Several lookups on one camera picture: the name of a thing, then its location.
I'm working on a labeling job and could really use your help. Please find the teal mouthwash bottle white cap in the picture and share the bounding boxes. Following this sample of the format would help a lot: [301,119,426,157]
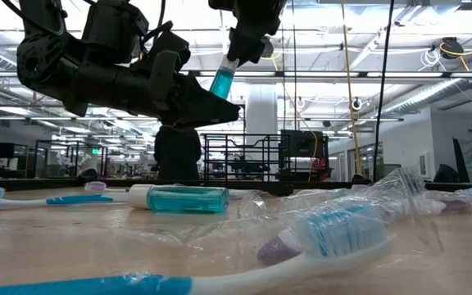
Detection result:
[208,55,240,101]
[128,184,231,215]

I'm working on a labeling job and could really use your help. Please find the black wire basket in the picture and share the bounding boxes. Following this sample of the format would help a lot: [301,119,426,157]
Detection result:
[202,131,294,197]

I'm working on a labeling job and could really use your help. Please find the dark office chair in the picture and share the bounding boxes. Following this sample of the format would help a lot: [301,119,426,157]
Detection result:
[431,162,461,184]

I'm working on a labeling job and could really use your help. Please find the black yellow ceiling cable reel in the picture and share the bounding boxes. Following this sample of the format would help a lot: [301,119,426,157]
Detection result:
[438,35,466,61]
[260,35,275,59]

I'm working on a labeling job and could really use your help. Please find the black frame enclosure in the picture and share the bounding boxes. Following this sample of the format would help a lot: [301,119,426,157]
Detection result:
[34,140,109,179]

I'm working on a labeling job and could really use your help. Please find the black leaning panel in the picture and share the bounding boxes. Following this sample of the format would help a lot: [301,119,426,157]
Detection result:
[452,137,471,184]

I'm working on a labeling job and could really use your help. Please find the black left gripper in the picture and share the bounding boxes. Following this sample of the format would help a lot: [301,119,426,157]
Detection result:
[71,51,242,126]

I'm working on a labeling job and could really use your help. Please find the purple white toothbrush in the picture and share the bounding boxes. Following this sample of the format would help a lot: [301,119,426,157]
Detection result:
[83,180,133,194]

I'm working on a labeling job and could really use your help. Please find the black hanging cable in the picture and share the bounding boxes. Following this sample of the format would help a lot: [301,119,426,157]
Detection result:
[372,0,396,182]

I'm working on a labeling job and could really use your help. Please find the person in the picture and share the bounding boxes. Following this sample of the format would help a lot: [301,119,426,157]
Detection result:
[152,122,203,181]

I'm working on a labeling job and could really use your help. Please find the black mesh equipment box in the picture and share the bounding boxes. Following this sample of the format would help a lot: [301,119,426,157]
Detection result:
[279,129,329,184]

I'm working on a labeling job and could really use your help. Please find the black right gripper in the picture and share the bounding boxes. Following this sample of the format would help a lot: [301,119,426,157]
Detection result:
[209,0,288,66]

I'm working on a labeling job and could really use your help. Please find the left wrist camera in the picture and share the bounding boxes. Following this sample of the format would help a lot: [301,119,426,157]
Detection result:
[82,0,150,65]

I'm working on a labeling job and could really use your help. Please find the yellow cable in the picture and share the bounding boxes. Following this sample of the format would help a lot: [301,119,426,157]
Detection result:
[340,0,363,175]

